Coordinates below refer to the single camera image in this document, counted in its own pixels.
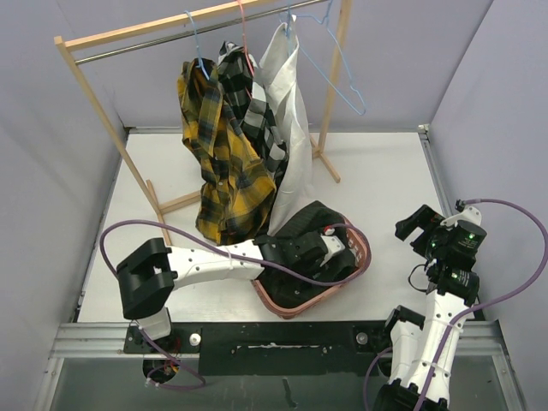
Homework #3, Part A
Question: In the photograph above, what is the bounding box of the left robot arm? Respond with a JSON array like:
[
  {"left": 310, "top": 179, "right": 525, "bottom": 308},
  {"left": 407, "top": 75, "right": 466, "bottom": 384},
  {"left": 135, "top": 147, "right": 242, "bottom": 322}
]
[{"left": 116, "top": 231, "right": 357, "bottom": 352}]

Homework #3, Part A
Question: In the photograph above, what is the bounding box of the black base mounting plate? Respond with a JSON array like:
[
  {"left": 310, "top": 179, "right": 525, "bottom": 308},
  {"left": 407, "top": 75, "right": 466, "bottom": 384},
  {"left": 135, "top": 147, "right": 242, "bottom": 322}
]
[{"left": 123, "top": 320, "right": 429, "bottom": 378}]

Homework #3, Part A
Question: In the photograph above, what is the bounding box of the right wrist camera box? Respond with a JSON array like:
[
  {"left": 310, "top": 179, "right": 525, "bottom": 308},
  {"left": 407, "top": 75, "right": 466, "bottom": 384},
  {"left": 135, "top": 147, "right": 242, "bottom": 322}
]
[{"left": 440, "top": 200, "right": 482, "bottom": 228}]

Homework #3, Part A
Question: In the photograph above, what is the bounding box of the blue hanger of white shirt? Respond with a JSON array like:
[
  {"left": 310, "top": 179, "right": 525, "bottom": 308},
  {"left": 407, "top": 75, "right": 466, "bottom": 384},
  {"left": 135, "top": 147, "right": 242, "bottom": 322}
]
[{"left": 284, "top": 3, "right": 295, "bottom": 57}]

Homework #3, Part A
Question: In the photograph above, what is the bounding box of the yellow plaid shirt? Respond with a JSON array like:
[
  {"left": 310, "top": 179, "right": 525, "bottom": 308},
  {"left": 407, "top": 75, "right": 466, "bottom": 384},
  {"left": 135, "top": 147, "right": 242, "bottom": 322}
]
[{"left": 177, "top": 59, "right": 277, "bottom": 245}]

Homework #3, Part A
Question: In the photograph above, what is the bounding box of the purple cable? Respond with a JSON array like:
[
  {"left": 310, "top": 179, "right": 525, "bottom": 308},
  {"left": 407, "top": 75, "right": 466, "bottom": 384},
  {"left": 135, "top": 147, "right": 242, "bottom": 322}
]
[
  {"left": 362, "top": 197, "right": 548, "bottom": 411},
  {"left": 98, "top": 219, "right": 372, "bottom": 390}
]

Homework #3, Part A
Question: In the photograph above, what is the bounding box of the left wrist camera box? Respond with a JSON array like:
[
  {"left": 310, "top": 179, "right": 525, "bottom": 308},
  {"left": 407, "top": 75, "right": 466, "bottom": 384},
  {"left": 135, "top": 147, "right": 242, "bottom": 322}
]
[{"left": 320, "top": 227, "right": 346, "bottom": 264}]

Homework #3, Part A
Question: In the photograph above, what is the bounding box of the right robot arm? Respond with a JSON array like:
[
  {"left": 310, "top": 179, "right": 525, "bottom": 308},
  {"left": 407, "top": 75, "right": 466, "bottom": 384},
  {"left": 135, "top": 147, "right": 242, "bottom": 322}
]
[{"left": 373, "top": 205, "right": 487, "bottom": 410}]

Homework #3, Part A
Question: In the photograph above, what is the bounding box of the dark pinstriped shirt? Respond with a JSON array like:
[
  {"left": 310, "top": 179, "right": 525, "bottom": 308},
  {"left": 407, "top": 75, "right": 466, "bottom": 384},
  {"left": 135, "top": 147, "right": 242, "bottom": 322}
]
[{"left": 256, "top": 200, "right": 359, "bottom": 309}]

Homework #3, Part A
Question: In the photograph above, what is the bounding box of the metal hanging rod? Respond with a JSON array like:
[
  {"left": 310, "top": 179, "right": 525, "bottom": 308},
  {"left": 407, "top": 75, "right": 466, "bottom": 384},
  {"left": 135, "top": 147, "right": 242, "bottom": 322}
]
[{"left": 75, "top": 0, "right": 325, "bottom": 66}]

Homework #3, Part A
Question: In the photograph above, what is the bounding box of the pink plastic laundry basket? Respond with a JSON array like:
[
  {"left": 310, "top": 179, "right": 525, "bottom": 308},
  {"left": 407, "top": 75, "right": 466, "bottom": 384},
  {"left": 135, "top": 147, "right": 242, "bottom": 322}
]
[{"left": 250, "top": 215, "right": 372, "bottom": 321}]

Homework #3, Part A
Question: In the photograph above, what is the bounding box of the black white checked shirt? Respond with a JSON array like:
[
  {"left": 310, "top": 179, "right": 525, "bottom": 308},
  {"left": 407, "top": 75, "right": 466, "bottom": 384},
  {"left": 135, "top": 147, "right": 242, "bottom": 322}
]
[{"left": 217, "top": 41, "right": 289, "bottom": 186}]

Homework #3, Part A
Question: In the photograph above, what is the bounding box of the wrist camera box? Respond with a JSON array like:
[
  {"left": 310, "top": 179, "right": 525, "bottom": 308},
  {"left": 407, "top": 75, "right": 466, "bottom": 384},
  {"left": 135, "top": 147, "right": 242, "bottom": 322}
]
[
  {"left": 440, "top": 200, "right": 482, "bottom": 228},
  {"left": 320, "top": 227, "right": 346, "bottom": 264}
]

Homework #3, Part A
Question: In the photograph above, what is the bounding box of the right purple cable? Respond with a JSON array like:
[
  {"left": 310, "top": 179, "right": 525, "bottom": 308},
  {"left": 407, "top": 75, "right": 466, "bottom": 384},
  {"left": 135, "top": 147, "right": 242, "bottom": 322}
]
[{"left": 362, "top": 197, "right": 548, "bottom": 411}]

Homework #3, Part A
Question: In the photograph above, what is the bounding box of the blue hanger of yellow shirt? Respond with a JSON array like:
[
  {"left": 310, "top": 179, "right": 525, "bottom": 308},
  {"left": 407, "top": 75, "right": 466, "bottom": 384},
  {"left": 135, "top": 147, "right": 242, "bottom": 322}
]
[{"left": 184, "top": 9, "right": 210, "bottom": 81}]

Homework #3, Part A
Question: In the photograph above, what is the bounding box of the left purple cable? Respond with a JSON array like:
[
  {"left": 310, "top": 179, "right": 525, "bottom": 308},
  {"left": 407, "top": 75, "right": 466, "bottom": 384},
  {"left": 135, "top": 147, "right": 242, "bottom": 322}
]
[{"left": 98, "top": 219, "right": 372, "bottom": 390}]

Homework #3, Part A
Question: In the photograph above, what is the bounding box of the light blue wire hanger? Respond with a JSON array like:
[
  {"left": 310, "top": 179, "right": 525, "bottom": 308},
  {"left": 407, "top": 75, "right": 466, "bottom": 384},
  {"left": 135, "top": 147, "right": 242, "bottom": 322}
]
[{"left": 294, "top": 1, "right": 367, "bottom": 116}]

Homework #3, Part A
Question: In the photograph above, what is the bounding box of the wooden clothes rack frame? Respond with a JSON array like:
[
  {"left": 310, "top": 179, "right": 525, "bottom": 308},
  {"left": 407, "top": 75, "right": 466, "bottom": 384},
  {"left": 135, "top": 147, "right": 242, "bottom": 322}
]
[{"left": 54, "top": 1, "right": 341, "bottom": 223}]

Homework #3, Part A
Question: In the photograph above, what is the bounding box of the pink hanger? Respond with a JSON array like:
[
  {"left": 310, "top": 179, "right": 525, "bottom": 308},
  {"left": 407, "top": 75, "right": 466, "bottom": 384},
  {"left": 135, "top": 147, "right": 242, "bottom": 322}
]
[{"left": 236, "top": 0, "right": 255, "bottom": 78}]

